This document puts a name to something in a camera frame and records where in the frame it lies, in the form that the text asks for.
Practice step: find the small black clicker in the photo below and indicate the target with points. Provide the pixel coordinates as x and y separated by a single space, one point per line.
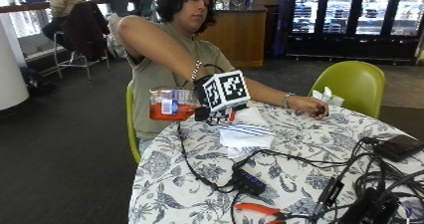
321 111

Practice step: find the clear bottle with orange liquid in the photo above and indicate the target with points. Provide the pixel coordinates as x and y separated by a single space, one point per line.
171 106

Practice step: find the white plastic bag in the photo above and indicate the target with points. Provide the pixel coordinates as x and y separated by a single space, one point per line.
328 97

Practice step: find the white cube with black markers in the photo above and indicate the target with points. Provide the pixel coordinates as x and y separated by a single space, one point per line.
225 90

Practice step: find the white blue-striped cloth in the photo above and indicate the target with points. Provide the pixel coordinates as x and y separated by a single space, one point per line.
245 134

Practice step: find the green shell chair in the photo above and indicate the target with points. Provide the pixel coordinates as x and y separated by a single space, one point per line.
353 83
132 131

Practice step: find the blue floral tablecloth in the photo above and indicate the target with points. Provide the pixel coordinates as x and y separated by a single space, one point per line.
301 151

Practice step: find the the person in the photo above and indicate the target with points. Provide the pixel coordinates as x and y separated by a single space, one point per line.
159 74

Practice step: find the flat black box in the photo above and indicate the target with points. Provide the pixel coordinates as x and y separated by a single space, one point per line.
399 146

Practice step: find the black hub with blue lights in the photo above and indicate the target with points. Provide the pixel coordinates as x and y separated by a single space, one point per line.
250 181

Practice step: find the slim black adapter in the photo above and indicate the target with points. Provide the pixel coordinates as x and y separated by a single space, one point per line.
329 194

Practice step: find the wooden counter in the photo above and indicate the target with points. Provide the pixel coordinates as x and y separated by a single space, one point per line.
236 35

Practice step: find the glass-door display fridge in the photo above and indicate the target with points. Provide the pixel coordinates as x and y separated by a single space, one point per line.
353 21

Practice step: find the pale fabric bag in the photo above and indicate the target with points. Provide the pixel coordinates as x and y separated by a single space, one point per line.
116 38

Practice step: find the black power adapter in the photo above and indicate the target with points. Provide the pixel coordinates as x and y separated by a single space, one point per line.
369 207

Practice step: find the metal bar stool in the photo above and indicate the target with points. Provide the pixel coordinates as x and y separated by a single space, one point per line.
80 63

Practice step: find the dark jacket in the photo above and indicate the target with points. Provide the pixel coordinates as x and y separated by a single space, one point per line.
86 28

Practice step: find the dark bag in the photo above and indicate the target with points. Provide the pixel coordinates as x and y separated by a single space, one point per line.
38 81

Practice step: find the white round pillar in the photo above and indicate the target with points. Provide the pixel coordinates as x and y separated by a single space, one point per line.
10 71

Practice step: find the wooden bar ledge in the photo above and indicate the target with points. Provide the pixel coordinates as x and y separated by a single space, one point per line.
25 7

